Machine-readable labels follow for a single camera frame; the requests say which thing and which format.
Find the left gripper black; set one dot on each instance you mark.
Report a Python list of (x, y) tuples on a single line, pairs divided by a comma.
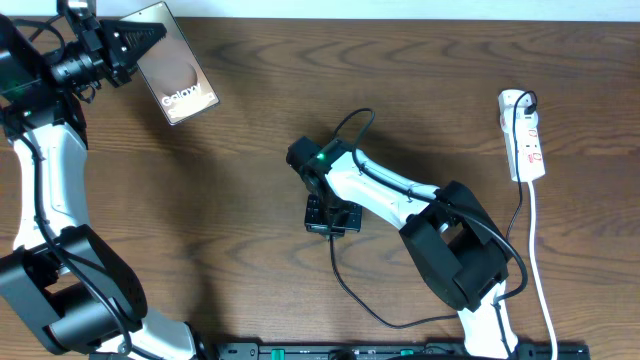
[(103, 42)]

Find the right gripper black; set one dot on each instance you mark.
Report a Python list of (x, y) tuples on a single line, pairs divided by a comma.
[(314, 226)]

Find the Galaxy S25 Ultra smartphone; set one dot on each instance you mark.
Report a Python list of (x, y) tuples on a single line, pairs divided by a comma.
[(171, 69)]

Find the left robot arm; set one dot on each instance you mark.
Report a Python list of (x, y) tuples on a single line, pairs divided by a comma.
[(67, 285)]

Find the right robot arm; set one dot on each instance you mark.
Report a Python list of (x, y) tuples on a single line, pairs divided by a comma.
[(457, 249)]

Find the white USB charger adapter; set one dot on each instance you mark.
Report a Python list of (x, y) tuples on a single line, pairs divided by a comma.
[(519, 105)]

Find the white power strip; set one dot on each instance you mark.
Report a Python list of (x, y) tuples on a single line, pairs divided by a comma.
[(523, 147)]

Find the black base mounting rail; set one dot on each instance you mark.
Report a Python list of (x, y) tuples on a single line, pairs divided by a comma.
[(433, 350)]

